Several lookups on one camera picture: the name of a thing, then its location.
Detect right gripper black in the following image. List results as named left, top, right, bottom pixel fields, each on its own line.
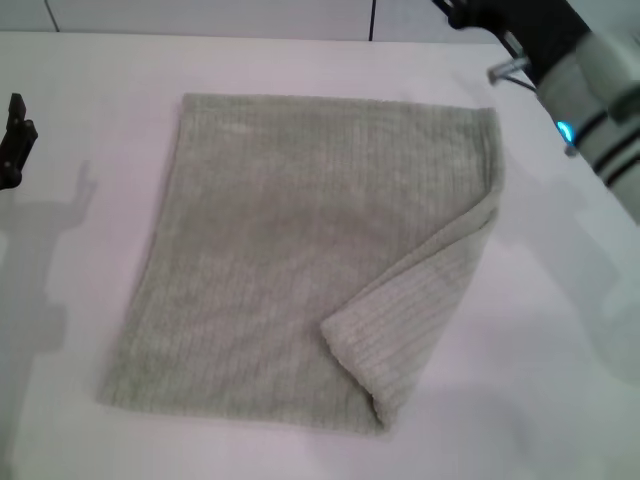
left=446, top=0, right=591, bottom=77

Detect light green ribbed towel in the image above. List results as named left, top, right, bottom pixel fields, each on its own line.
left=95, top=91, right=507, bottom=432

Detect right gripper cable with plugs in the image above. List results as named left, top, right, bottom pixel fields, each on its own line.
left=486, top=32, right=542, bottom=95

